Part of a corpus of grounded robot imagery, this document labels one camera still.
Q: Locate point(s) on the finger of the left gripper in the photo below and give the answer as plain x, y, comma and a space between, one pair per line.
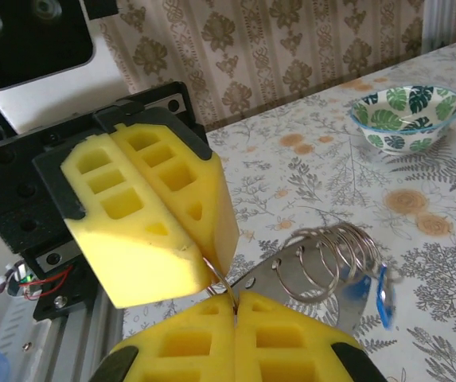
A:
207, 199
132, 258

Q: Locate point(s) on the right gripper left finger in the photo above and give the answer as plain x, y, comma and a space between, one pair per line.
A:
180, 350

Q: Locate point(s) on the key with blue tag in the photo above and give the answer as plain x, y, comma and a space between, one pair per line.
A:
384, 298

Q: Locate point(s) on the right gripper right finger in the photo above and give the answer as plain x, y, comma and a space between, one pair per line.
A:
291, 350

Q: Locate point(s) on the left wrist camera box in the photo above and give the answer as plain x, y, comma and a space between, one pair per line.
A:
24, 40

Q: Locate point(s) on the aluminium frame post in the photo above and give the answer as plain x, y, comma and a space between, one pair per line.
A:
444, 24

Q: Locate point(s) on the green leaf pattern bowl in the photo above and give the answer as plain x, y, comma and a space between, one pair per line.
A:
406, 119

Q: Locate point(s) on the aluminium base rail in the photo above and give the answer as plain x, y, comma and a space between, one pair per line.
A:
52, 342

